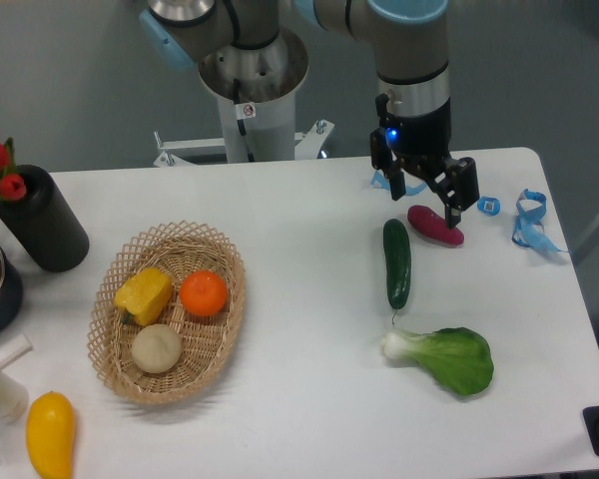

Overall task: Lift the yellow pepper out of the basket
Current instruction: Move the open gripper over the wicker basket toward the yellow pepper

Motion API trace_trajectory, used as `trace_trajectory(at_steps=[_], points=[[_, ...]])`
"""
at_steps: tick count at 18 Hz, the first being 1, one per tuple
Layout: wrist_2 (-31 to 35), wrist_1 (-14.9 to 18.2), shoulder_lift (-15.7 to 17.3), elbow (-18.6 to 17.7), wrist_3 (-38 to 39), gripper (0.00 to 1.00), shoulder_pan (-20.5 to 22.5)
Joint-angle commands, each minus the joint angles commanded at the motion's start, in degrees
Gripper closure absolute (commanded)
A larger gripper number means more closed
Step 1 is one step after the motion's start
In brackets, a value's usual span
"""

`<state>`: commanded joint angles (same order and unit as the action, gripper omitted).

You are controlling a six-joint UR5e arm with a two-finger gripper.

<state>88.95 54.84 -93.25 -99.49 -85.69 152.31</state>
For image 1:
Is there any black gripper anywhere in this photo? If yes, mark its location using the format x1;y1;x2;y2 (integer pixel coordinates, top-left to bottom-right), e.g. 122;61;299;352
370;94;480;229

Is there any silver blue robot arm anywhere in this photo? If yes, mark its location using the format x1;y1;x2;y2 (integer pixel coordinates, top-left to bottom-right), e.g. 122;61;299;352
140;1;479;228

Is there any woven wicker basket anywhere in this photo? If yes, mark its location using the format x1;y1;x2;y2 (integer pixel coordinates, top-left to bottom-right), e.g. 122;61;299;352
87;221;246;404

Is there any yellow bell pepper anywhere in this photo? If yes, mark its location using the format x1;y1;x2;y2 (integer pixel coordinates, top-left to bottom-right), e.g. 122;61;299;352
114;267;173;327

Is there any purple sweet potato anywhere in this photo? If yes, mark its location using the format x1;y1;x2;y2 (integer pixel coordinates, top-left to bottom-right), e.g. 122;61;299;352
407;205;464;247

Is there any green cucumber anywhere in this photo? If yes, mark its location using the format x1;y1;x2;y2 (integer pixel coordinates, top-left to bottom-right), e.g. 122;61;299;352
382;219;412;310

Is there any blue tag with code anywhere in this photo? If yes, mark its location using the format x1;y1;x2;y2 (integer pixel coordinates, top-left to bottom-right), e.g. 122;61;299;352
477;197;501;217

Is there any green bok choy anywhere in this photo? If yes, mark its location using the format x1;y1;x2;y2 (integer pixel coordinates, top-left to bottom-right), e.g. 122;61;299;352
380;327;495;397

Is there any orange fruit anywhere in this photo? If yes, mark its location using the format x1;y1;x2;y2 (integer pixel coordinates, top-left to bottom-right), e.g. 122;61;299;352
179;270;228;317

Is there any white steamed bun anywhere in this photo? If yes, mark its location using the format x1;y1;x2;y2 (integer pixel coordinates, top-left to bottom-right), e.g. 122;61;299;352
131;324;183;374

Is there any black cylindrical vase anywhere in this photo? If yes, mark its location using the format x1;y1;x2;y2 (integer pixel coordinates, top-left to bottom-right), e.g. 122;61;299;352
0;165;90;272

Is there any white flat block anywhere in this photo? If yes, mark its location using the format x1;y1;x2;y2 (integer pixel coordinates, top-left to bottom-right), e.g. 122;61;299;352
0;334;33;369

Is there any yellow squash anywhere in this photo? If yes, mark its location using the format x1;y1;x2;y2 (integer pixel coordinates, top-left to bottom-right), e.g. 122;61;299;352
26;391;76;479

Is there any white plastic bottle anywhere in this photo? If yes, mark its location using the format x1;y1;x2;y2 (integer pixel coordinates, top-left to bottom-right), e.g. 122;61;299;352
0;370;29;423

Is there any blue strap behind gripper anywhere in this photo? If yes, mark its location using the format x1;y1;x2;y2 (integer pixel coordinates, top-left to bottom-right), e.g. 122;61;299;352
367;169;429;197

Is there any blue lanyard strap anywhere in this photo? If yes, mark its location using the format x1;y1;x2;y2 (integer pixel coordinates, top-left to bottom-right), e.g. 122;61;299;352
510;189;571;255

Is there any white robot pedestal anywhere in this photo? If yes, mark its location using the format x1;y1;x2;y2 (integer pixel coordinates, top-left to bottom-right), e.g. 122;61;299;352
154;27;334;167

